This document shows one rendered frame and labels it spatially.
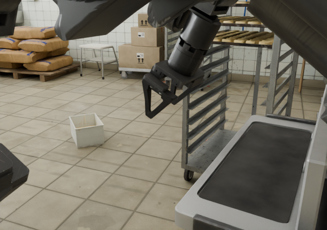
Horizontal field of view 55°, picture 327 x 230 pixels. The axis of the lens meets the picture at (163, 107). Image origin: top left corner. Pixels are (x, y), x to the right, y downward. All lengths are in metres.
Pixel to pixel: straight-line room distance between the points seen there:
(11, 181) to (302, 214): 0.24
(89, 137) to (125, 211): 0.87
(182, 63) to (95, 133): 1.96
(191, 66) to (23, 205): 1.56
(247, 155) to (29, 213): 1.63
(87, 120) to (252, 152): 2.43
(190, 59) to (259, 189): 0.32
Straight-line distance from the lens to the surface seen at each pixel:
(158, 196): 1.88
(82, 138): 2.47
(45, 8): 5.74
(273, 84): 1.55
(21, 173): 0.32
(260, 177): 0.32
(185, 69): 0.56
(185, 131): 1.79
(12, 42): 5.04
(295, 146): 0.39
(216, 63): 2.05
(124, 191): 1.93
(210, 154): 2.02
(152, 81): 0.54
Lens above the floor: 1.07
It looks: 19 degrees down
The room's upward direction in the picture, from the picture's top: straight up
